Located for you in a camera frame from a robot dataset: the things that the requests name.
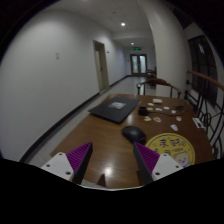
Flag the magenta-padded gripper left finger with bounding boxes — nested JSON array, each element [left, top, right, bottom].
[[40, 141, 94, 185]]

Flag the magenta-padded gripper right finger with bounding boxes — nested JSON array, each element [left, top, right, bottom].
[[132, 141, 185, 186]]

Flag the black computer mouse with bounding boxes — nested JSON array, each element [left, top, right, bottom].
[[121, 125, 147, 146]]

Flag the round yellow mouse pad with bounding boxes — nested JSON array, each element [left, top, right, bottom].
[[145, 132, 196, 168]]

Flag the white rectangular card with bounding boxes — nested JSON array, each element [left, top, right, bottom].
[[192, 117, 205, 130]]

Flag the small black box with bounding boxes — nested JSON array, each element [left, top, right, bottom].
[[138, 106, 149, 117]]

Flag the black closed laptop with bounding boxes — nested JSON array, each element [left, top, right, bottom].
[[88, 95, 142, 125]]

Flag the black railing with wooden handrail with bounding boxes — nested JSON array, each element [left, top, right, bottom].
[[184, 69, 224, 160]]

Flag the wooden armchair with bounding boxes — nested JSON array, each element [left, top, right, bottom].
[[145, 68, 158, 80], [136, 77, 183, 99]]

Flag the glass double door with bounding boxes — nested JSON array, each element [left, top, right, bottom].
[[129, 53, 149, 77]]

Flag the dark framed window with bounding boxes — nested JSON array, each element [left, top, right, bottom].
[[187, 34, 219, 106]]

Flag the pale single door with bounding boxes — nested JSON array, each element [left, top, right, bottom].
[[92, 39, 110, 92]]

